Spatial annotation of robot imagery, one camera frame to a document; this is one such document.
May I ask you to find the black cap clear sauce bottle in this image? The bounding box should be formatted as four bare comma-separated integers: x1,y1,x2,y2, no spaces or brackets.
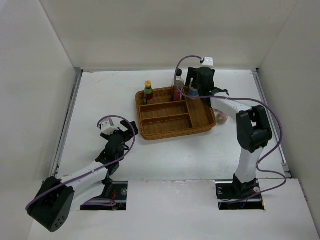
172,68,185,102

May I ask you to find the silver cap blue spice jar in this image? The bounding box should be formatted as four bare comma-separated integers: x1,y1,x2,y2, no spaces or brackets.
188,83,199,100

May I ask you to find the yellow cap red sauce bottle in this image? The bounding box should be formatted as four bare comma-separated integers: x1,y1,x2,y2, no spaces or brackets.
143,80,154,105

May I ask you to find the pink cap spice jar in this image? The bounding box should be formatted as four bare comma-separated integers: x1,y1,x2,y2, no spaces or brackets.
215,110,228,125

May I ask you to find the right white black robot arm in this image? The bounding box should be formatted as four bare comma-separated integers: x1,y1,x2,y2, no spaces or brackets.
186,67,273,201

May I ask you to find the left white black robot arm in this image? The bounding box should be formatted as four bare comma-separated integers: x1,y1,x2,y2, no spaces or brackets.
25,116,139,233

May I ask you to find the brown wicker divided tray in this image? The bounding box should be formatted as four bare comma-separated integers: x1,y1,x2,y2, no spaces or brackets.
135,87,217,141

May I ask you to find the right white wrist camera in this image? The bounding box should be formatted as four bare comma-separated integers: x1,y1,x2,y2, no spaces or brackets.
200,57,214,67

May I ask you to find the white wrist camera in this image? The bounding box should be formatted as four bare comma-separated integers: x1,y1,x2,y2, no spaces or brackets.
200,57,214,67
97,117,117,136

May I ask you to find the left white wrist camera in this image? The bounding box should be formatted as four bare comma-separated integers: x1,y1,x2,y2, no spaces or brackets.
97,117,117,136

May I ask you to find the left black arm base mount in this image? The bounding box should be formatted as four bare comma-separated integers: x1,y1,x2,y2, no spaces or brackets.
80,179,129,211

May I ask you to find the left aluminium table rail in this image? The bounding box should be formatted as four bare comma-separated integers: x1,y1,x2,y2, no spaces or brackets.
48,67,84,177

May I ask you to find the aluminium table rail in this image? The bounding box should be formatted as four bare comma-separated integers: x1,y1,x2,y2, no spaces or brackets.
48,67,84,177
252,68,292,179

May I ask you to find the right aluminium table rail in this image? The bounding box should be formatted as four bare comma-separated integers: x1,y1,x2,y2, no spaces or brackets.
252,68,292,179

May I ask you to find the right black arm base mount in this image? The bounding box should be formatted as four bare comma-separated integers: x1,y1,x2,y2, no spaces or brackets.
215,180,265,211

